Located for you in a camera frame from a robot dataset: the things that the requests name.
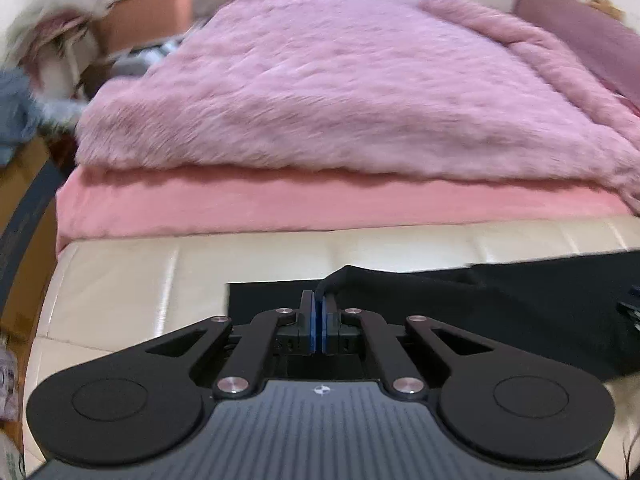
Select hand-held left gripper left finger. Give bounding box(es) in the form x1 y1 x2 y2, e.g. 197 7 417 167
146 290 317 402

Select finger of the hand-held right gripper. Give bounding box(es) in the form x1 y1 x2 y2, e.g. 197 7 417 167
617 284 640 322

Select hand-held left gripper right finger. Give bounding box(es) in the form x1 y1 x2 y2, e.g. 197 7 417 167
320 291 496 398

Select black pants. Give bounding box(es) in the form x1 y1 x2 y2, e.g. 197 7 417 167
227 249 640 382

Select pink bed sheet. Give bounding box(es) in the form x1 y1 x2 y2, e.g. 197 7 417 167
55 162 640 253

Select cream leather bed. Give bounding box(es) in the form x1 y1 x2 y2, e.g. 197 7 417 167
22 215 640 476

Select pink furry blanket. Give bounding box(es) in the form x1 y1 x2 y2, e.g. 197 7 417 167
75 0 640 216

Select purple pillow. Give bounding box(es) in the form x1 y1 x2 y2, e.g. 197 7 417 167
512 0 640 116

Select cardboard box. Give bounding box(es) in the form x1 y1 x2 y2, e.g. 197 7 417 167
0 132 63 346

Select blue cloth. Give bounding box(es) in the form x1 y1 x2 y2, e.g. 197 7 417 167
0 67 46 168

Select white crumpled cloth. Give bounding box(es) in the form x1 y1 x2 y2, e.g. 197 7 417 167
5 0 113 61

